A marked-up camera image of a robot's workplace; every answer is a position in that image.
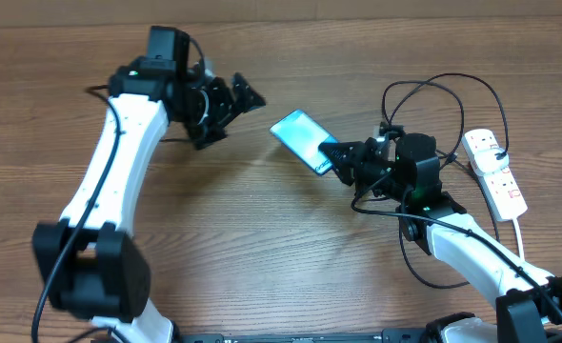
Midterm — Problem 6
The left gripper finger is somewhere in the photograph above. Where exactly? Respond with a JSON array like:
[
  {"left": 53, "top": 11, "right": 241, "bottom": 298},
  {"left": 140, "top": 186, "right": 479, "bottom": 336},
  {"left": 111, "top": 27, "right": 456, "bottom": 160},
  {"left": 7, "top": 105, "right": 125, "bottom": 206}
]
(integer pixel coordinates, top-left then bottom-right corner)
[
  {"left": 232, "top": 72, "right": 266, "bottom": 114},
  {"left": 192, "top": 111, "right": 234, "bottom": 150}
]

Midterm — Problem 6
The blue Galaxy smartphone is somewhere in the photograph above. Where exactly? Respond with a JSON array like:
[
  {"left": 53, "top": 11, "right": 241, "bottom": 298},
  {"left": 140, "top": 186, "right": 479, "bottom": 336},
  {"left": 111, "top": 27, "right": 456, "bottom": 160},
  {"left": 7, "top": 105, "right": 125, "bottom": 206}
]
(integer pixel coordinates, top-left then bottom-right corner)
[{"left": 270, "top": 110, "right": 337, "bottom": 175}]

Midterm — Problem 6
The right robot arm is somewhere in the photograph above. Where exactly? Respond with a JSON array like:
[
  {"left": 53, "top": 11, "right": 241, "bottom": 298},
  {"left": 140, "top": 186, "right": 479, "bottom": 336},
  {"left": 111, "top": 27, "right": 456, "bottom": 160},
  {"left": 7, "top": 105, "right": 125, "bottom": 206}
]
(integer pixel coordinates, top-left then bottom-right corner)
[{"left": 319, "top": 133, "right": 562, "bottom": 342}]

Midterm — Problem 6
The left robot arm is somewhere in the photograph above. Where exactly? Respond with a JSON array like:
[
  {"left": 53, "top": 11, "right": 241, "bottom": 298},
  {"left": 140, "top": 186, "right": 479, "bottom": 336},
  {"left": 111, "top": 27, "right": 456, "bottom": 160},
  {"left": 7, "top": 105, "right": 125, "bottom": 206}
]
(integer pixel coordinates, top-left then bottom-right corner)
[{"left": 30, "top": 26, "right": 266, "bottom": 342}]

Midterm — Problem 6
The white charger adapter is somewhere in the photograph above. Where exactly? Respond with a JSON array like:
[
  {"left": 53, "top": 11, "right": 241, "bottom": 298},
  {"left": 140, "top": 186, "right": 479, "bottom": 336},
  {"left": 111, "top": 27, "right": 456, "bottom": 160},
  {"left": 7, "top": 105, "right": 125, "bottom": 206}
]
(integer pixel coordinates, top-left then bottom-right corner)
[{"left": 472, "top": 148, "right": 509, "bottom": 176}]

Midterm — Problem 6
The white power strip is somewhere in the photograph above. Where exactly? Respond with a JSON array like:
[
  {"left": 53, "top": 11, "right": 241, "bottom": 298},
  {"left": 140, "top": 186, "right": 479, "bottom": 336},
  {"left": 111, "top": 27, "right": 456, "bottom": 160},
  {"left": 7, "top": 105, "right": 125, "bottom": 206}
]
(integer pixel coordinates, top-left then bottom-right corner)
[{"left": 462, "top": 129, "right": 528, "bottom": 222}]

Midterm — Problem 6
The cardboard backdrop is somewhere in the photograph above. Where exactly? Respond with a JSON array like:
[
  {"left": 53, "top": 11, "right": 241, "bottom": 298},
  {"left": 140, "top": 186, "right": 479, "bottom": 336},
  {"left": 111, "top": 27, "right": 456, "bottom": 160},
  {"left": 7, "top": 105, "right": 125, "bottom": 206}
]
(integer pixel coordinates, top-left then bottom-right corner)
[{"left": 0, "top": 0, "right": 562, "bottom": 28}]

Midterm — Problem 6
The white power strip cord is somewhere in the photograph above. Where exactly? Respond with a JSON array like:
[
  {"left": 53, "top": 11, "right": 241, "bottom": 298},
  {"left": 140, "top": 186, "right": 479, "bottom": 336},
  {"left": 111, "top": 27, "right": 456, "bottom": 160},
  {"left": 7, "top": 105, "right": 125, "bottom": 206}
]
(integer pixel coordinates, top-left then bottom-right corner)
[{"left": 512, "top": 217, "right": 526, "bottom": 262}]

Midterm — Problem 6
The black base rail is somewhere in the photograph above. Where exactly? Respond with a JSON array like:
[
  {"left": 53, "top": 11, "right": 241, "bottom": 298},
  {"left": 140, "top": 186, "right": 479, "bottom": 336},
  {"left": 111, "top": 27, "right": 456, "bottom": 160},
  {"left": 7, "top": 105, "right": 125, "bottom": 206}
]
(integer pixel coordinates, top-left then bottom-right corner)
[{"left": 179, "top": 328, "right": 425, "bottom": 343}]

